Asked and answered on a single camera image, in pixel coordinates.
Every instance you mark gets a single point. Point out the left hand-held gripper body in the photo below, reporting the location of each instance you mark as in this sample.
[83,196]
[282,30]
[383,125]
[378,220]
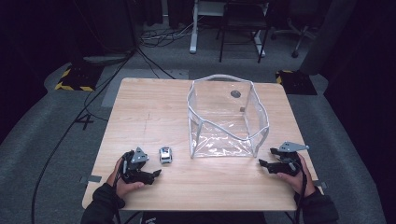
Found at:
[137,165]

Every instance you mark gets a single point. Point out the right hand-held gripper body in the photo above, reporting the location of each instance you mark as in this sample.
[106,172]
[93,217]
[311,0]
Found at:
[288,161]

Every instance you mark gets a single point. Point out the small silver toy car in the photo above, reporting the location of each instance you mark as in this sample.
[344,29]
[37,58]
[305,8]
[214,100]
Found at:
[165,155]

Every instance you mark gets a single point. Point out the transparent plastic bag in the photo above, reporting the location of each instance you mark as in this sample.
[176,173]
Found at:
[227,116]

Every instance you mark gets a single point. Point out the person's right hand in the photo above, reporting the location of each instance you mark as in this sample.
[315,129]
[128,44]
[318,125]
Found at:
[299,182]

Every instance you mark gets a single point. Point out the person's left hand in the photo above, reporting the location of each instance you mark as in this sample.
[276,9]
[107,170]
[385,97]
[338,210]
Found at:
[123,186]

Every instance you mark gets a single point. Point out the grey tape piece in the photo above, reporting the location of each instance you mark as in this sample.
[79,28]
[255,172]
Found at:
[321,184]
[93,179]

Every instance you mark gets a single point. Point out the grey stand base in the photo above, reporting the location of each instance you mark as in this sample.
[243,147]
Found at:
[106,59]

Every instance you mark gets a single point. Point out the grey office chair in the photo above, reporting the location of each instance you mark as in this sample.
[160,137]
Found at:
[297,32]

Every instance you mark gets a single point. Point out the grey curtain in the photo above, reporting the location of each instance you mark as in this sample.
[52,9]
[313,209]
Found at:
[327,37]

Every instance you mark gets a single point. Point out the black chair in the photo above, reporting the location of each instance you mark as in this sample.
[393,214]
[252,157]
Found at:
[243,21]

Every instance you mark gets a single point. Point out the black yellow striped base plate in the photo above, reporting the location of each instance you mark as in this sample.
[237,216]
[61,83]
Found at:
[79,77]
[295,82]

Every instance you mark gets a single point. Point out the white desk frame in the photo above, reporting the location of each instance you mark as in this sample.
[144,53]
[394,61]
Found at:
[193,34]

